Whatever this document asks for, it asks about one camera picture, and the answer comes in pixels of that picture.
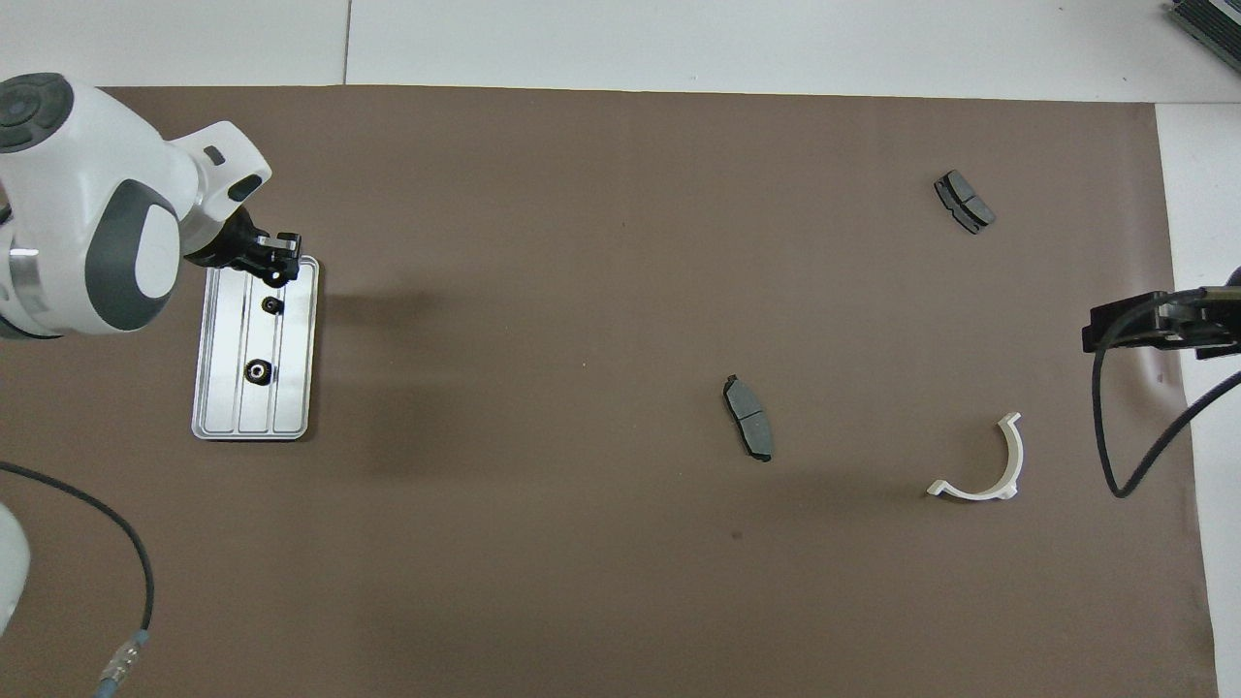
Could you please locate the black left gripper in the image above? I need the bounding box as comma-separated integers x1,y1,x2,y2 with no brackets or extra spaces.
186,208,303,283

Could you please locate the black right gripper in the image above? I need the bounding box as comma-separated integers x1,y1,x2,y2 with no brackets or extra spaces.
1082,267,1241,361

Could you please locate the silver metal ribbed tray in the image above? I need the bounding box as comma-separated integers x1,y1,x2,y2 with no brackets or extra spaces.
191,255,321,442

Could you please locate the grey brake pad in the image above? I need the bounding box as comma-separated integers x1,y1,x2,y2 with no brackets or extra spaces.
933,170,998,236
722,373,776,463

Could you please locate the brown paper table mat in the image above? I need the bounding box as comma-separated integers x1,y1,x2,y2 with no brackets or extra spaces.
0,85,1221,698

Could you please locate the grey ridged device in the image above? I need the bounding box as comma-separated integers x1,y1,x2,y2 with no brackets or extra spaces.
1168,0,1241,61

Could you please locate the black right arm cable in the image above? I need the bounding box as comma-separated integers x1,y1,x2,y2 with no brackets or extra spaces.
1093,296,1241,499

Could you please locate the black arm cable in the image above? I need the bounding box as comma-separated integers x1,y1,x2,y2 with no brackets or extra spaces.
0,460,156,698
1093,296,1241,499

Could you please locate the white curved plastic bracket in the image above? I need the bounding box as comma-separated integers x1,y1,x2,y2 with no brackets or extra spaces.
926,411,1025,502

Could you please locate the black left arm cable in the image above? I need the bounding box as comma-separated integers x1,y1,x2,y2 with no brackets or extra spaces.
0,460,156,698

